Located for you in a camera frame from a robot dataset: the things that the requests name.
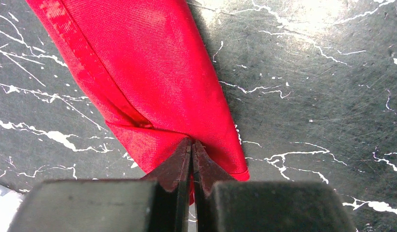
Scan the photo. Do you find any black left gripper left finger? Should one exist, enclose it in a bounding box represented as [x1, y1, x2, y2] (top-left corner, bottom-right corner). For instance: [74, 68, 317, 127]
[9, 138, 192, 232]

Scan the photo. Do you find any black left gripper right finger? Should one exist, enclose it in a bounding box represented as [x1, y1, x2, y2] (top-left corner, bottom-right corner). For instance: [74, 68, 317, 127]
[192, 142, 355, 232]

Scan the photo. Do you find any red cloth napkin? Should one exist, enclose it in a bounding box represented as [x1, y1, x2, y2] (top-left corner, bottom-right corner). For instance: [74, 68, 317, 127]
[26, 0, 250, 205]

